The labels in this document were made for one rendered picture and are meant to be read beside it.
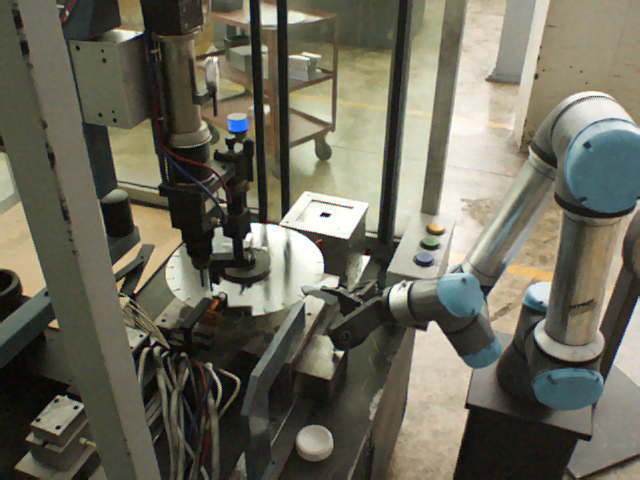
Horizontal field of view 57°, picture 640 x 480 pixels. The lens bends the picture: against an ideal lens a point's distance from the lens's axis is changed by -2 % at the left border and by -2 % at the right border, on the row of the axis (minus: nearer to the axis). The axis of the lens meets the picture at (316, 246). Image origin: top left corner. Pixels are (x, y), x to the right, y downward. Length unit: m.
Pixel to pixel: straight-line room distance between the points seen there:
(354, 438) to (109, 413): 0.72
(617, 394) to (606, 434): 0.21
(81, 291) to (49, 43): 0.18
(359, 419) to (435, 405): 1.08
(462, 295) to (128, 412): 0.61
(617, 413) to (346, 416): 1.41
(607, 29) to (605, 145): 3.23
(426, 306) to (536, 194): 0.26
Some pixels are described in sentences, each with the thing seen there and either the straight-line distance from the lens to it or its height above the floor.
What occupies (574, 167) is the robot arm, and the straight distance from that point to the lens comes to 0.89.
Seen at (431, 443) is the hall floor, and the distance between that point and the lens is 2.19.
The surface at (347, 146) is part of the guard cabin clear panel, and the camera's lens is 1.59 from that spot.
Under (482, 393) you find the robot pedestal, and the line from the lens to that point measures 1.33.
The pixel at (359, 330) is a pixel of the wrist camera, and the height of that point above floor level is 0.97.
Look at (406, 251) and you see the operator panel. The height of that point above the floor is 0.90.
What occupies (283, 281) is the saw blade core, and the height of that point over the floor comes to 0.95.
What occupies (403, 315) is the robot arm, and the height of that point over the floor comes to 1.01.
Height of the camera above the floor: 1.70
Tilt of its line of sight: 34 degrees down
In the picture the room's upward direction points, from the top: 1 degrees clockwise
